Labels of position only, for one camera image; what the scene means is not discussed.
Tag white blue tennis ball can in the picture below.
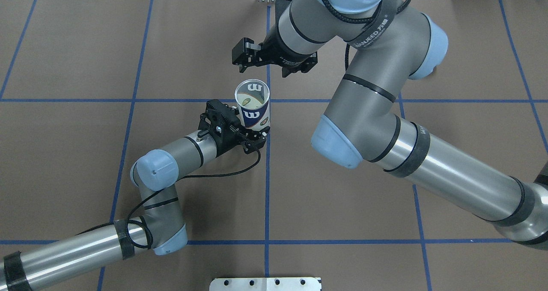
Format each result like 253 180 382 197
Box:
234 79 270 131

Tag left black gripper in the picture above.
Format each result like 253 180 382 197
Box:
212 121 271 156

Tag white camera mast base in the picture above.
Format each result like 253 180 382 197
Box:
209 277 322 291

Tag yellow tennis ball Roland Garros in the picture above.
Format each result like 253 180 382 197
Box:
235 92 266 110

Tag right grey silver robot arm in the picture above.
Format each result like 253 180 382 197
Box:
232 0 547 250

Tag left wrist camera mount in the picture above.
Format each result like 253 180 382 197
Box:
198 99 241 137

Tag left grey silver robot arm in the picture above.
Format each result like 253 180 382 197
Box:
1 120 270 291

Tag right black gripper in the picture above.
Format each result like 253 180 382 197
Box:
232 30 319 78

